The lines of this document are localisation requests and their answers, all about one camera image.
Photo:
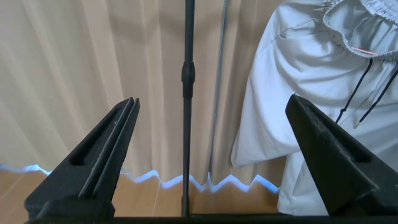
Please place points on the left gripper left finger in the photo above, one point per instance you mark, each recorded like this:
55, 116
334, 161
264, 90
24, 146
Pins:
62, 183

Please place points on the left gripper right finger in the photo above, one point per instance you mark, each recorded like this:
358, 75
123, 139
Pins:
348, 183

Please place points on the pale grey shorts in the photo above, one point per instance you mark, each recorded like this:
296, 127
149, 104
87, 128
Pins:
295, 77

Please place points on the pink clothes hanger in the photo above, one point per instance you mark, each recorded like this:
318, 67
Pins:
365, 51

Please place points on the black clothes rack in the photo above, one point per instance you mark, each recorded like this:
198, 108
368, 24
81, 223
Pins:
188, 77

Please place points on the beige curtain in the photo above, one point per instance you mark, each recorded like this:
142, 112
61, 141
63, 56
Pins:
77, 77

